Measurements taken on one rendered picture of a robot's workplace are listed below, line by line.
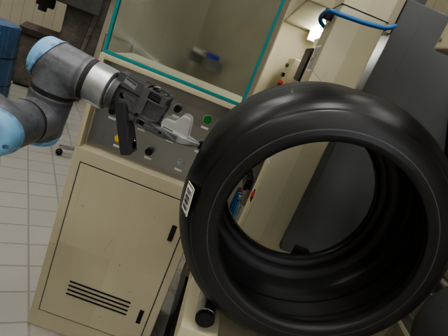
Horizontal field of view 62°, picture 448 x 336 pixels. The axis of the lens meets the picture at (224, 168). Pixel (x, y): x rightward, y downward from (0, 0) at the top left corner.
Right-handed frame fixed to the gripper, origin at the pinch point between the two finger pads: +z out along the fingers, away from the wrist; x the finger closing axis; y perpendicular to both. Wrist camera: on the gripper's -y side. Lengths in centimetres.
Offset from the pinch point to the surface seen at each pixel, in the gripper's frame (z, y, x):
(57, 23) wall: -399, -116, 777
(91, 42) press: -191, -62, 439
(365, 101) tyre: 23.9, 24.9, -8.7
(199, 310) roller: 18.4, -30.1, -8.8
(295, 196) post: 33.6, -6.5, 27.2
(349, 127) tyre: 23.0, 19.7, -11.9
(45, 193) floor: -83, -134, 174
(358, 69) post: 29, 33, 27
